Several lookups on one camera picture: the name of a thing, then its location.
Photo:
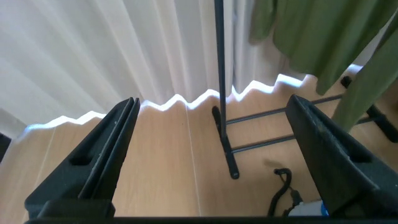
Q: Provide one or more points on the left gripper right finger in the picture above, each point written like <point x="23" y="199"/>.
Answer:
<point x="339" y="168"/>

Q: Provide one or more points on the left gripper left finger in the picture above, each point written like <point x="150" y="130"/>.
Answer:
<point x="90" y="168"/>

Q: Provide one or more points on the green sleeveless top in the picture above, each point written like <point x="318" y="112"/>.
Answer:
<point x="326" y="34"/>

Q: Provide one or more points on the black clothes rack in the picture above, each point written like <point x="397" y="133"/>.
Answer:
<point x="220" y="62"/>

